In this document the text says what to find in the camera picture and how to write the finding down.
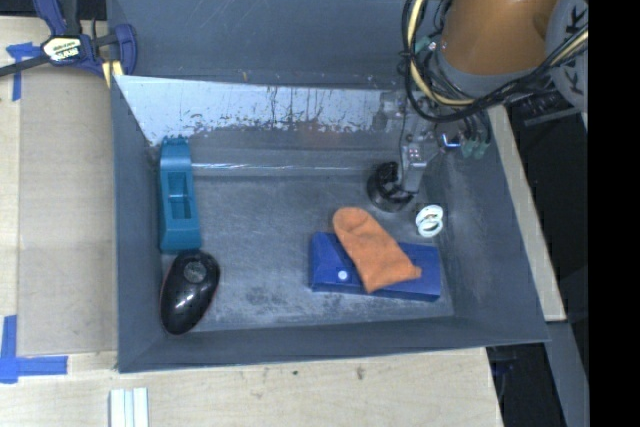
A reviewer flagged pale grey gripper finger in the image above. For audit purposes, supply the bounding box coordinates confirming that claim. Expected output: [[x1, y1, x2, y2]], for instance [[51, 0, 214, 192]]
[[402, 145, 428, 195]]

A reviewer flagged orange cloth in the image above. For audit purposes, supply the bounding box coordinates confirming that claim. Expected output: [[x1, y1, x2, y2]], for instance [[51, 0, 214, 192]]
[[331, 206, 423, 295]]

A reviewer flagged blue flat box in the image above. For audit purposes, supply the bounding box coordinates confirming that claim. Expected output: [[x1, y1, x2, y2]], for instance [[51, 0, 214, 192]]
[[308, 231, 443, 303]]

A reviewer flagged grey metal bin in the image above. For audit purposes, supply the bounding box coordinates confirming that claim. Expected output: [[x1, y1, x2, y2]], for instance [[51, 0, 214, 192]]
[[104, 0, 552, 374]]

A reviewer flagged teal plastic block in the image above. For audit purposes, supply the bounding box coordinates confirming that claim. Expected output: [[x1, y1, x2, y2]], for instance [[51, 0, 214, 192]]
[[158, 136, 203, 253]]

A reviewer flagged black computer mouse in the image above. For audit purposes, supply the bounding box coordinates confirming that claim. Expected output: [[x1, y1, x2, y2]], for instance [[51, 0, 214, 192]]
[[159, 249, 222, 336]]

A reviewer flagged white plastic ring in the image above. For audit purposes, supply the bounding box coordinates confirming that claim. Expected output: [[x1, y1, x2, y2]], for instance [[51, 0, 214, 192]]
[[414, 203, 446, 239]]

